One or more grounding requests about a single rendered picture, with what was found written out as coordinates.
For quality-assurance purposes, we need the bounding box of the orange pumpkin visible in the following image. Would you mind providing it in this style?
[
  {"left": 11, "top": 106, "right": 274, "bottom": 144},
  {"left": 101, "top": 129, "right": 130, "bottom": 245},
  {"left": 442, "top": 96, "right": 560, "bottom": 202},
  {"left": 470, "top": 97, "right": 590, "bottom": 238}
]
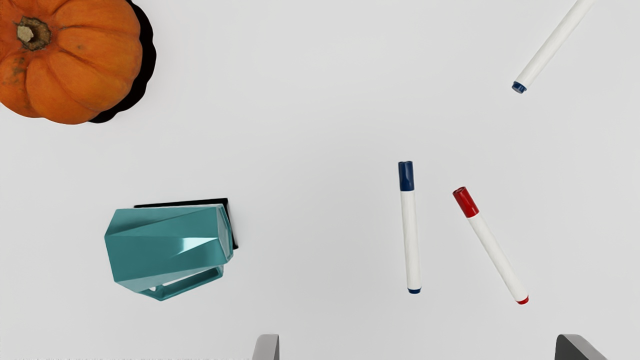
[{"left": 0, "top": 0, "right": 144, "bottom": 125}]

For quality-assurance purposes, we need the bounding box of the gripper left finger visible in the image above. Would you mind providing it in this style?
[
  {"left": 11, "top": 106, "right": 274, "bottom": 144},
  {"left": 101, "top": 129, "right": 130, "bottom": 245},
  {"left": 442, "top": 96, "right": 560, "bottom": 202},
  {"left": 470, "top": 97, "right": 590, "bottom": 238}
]
[{"left": 252, "top": 334, "right": 281, "bottom": 360}]

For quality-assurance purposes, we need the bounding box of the white marker with blue cap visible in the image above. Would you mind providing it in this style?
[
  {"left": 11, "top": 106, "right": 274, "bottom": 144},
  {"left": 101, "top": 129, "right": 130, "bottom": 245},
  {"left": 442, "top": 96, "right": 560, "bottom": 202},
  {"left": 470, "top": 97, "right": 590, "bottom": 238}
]
[
  {"left": 511, "top": 0, "right": 597, "bottom": 95},
  {"left": 398, "top": 160, "right": 422, "bottom": 295}
]

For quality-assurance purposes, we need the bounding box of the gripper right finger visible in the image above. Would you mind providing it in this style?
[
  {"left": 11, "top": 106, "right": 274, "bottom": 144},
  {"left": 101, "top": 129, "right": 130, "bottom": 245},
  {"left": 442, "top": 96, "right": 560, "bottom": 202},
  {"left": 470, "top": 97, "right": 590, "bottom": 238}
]
[{"left": 555, "top": 334, "right": 609, "bottom": 360}]

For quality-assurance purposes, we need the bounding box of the teal faceted mug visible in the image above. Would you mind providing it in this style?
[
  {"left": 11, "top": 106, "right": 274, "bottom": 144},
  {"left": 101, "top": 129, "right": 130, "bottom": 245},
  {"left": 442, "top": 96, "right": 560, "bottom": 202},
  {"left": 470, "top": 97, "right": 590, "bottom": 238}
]
[{"left": 104, "top": 204, "right": 235, "bottom": 302}]

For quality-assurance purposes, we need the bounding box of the white marker with red cap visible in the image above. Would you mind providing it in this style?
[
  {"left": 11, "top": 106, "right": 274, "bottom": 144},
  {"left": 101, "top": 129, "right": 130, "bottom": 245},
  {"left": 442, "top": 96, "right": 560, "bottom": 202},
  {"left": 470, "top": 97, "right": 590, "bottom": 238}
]
[{"left": 452, "top": 186, "right": 530, "bottom": 306}]

